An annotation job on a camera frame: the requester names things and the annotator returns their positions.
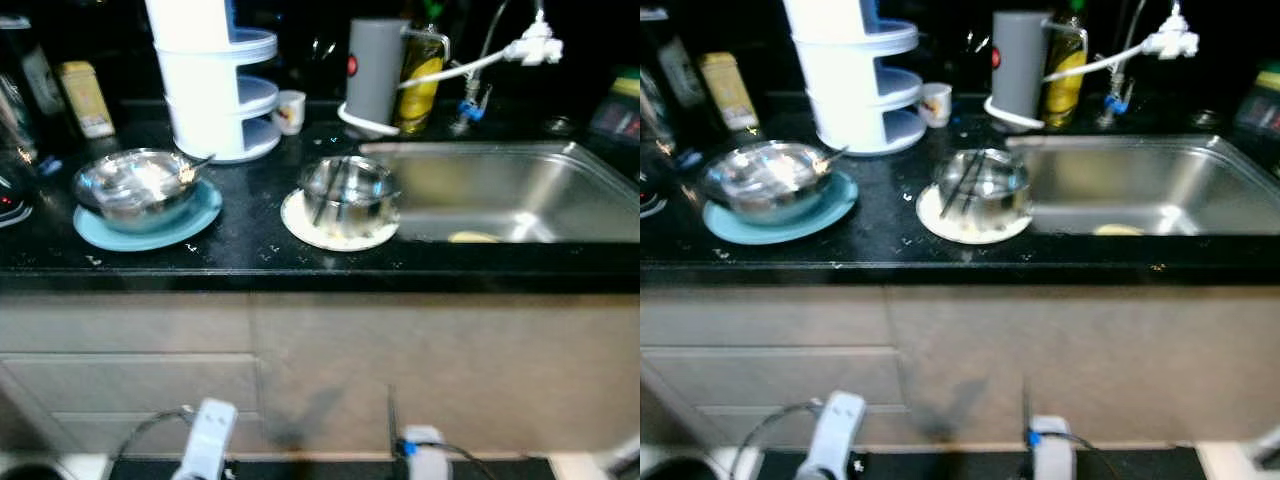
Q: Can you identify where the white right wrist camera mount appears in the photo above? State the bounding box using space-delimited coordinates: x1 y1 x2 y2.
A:
1030 415 1077 480
400 425 451 480

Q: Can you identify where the black kitchen appliance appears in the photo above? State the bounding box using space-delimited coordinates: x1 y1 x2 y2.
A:
0 70 46 196
640 60 681 191

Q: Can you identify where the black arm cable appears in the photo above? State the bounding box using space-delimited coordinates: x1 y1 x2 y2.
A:
108 405 196 480
385 385 501 480
1020 380 1131 480
728 400 826 480

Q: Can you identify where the blue plate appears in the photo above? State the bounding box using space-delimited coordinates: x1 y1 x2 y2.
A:
702 170 860 246
72 178 224 253

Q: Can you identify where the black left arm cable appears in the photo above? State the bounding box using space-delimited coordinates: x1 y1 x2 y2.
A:
728 400 826 480
108 405 196 480

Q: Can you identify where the steel pot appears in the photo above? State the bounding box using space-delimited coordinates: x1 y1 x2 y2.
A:
935 148 1033 233
299 155 401 239

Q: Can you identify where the white filter hose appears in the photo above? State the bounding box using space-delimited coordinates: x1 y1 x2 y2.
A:
337 45 526 139
983 38 1166 131

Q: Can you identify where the yellow dish soap bottle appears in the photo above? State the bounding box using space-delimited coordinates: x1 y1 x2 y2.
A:
395 20 448 136
1040 10 1088 129

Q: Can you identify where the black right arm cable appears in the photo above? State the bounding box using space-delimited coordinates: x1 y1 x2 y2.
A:
1020 380 1131 480
385 385 501 480

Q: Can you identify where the clear plastic container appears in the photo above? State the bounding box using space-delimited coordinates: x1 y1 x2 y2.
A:
1235 70 1280 137
588 75 641 143

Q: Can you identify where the yellow oil tin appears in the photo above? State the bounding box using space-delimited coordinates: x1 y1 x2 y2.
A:
57 60 117 140
698 52 761 133

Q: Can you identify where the grey cylindrical water filter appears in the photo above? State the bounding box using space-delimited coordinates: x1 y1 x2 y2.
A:
344 17 453 129
990 11 1091 121

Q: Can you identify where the white tiered plastic rack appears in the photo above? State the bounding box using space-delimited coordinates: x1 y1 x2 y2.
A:
143 0 281 164
782 0 919 157

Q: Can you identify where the dark glass bottle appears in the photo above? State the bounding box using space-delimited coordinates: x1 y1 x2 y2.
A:
10 25 67 126
655 20 706 121

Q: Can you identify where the grey sink cabinet front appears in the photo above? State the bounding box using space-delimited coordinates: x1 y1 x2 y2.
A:
248 290 641 456
885 285 1280 451

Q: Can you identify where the stainless steel sink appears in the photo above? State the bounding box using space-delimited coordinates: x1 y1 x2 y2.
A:
1005 134 1280 239
358 140 641 245

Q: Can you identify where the large steel bowl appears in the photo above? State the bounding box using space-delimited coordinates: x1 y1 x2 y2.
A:
72 148 201 235
700 141 833 227

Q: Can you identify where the grey drawer front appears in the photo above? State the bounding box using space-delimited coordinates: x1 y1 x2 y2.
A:
640 288 894 351
690 405 906 451
640 346 901 413
50 412 266 459
0 352 263 421
0 292 256 359

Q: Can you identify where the patterned round plate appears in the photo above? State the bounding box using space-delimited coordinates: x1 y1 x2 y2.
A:
280 187 401 253
915 182 1034 246

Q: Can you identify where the white printed mug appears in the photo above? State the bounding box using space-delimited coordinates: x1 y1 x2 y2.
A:
272 90 307 137
918 83 953 129

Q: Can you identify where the chrome faucet with white head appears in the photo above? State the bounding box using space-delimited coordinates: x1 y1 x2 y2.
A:
1095 0 1201 129
450 0 564 136

